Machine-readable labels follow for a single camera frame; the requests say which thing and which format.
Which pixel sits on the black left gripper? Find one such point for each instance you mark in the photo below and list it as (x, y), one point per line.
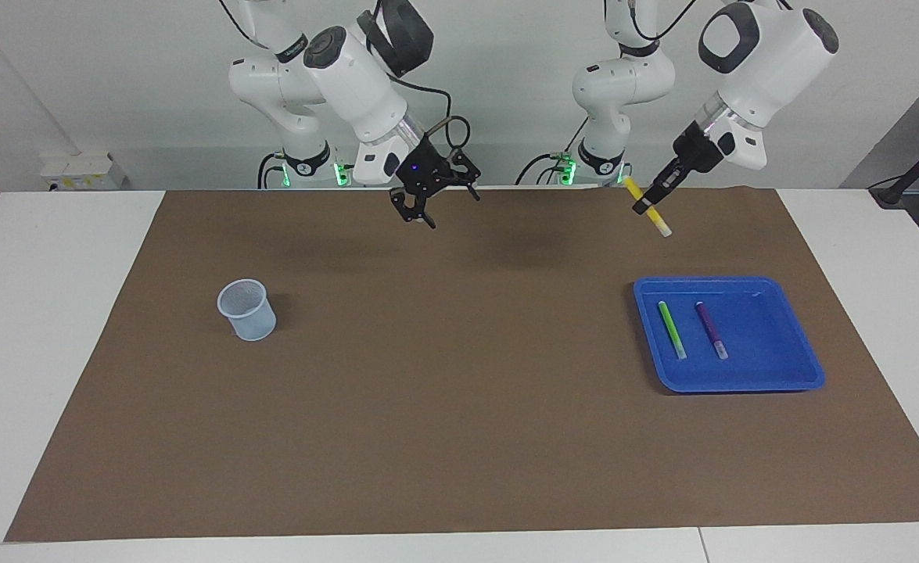
(698, 152)

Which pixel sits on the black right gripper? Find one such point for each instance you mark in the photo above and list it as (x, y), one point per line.
(424, 173)

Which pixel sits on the yellow pen white cap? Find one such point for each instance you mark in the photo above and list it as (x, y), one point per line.
(657, 219)

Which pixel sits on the green pen white cap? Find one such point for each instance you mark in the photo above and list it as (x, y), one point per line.
(672, 332)

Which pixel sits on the purple pen white cap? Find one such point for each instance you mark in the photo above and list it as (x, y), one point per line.
(711, 328)

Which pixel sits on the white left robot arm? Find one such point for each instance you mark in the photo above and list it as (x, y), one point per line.
(764, 62)

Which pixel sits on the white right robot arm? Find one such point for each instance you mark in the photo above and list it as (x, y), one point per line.
(350, 86)

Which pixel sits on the blue plastic tray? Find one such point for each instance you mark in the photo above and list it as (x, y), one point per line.
(764, 344)

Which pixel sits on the light blue mesh pen cup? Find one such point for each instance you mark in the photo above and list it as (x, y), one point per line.
(249, 317)

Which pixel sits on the black stand pole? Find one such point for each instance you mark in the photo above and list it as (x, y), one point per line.
(893, 191)

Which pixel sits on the brown table mat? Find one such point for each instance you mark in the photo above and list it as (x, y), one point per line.
(459, 438)

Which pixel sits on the white wall socket box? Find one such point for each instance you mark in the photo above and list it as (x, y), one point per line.
(76, 170)

